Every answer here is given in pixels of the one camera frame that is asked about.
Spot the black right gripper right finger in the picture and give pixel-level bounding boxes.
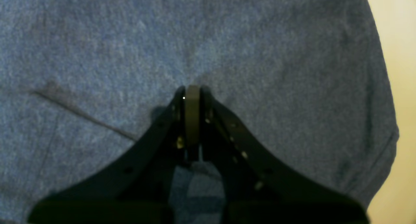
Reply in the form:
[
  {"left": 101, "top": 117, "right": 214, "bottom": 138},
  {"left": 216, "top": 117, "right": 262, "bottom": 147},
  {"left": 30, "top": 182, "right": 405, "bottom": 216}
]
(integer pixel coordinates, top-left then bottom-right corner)
[{"left": 200, "top": 86, "right": 369, "bottom": 224}]

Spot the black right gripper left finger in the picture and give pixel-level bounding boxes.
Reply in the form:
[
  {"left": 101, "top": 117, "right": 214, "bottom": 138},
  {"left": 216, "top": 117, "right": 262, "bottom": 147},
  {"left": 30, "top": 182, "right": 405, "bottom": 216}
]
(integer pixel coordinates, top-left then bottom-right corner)
[{"left": 27, "top": 85, "right": 200, "bottom": 224}]

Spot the dark blue t-shirt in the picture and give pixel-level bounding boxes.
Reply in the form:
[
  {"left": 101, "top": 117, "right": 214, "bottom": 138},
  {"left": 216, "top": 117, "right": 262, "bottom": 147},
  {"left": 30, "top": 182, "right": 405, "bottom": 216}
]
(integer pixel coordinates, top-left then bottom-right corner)
[{"left": 0, "top": 0, "right": 399, "bottom": 224}]

